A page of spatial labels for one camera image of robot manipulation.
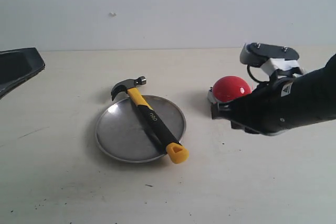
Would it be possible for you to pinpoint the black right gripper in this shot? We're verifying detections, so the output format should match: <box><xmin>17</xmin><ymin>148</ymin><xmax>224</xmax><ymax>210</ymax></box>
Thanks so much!
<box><xmin>211</xmin><ymin>82</ymin><xmax>297</xmax><ymax>136</ymax></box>

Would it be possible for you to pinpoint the red dome button grey base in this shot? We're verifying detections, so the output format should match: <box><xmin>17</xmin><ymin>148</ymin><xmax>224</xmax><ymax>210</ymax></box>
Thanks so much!
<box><xmin>207</xmin><ymin>76</ymin><xmax>251</xmax><ymax>110</ymax></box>

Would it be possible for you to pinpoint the yellow black claw hammer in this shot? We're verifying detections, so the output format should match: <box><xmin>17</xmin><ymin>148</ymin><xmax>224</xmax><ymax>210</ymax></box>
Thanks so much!
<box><xmin>111</xmin><ymin>76</ymin><xmax>189</xmax><ymax>164</ymax></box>

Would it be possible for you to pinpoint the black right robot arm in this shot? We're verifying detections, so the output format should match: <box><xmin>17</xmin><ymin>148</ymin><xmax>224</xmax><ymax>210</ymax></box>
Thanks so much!
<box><xmin>211</xmin><ymin>56</ymin><xmax>335</xmax><ymax>135</ymax></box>

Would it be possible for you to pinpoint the round stainless steel plate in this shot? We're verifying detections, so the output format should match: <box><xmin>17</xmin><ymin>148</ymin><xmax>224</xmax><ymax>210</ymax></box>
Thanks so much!
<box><xmin>95</xmin><ymin>95</ymin><xmax>187</xmax><ymax>163</ymax></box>

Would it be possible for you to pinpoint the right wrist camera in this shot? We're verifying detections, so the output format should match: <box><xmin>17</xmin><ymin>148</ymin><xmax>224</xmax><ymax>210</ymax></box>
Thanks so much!
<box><xmin>239</xmin><ymin>42</ymin><xmax>306</xmax><ymax>79</ymax></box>

